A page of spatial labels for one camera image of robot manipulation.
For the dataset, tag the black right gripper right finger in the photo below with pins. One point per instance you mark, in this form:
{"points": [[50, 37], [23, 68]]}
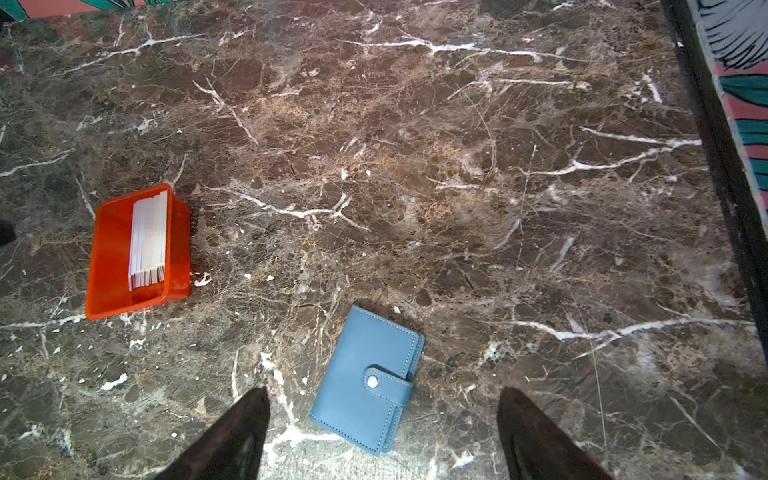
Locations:
{"points": [[535, 447]]}

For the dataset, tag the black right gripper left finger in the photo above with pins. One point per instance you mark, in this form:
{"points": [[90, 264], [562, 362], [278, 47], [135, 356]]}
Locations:
{"points": [[231, 448]]}

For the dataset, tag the blue card holder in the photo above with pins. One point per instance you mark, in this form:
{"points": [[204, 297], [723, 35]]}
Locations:
{"points": [[369, 381]]}

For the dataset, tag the credit card stack in box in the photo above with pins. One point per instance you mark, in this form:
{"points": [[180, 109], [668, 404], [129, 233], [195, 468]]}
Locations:
{"points": [[147, 258]]}

